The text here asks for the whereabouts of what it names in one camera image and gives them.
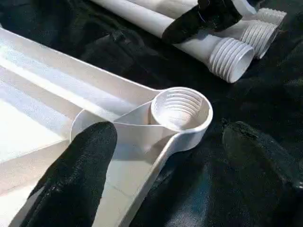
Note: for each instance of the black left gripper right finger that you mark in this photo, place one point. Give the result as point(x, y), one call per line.
point(272, 175)

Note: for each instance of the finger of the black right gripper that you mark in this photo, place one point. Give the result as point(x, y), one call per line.
point(189, 28)

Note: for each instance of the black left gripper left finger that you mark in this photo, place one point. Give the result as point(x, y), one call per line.
point(71, 184)

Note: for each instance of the white plastic table leg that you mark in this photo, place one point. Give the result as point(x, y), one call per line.
point(272, 16)
point(260, 35)
point(232, 61)

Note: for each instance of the black mat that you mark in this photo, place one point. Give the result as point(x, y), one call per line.
point(118, 47)

